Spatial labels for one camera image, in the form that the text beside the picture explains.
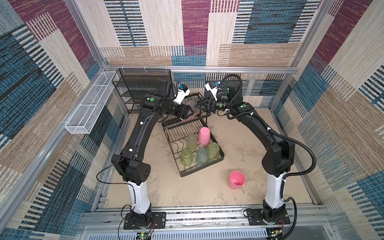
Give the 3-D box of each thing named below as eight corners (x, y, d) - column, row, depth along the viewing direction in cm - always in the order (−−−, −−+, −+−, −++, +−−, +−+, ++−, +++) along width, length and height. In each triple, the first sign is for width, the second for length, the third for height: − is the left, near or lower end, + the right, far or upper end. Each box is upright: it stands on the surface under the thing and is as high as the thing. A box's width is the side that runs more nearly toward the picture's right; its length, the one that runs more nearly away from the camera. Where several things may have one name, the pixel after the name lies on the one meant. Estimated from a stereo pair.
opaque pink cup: (229, 189, 85) (233, 182, 76) (227, 177, 89) (231, 170, 80) (244, 189, 85) (250, 182, 76) (242, 177, 89) (247, 170, 80)
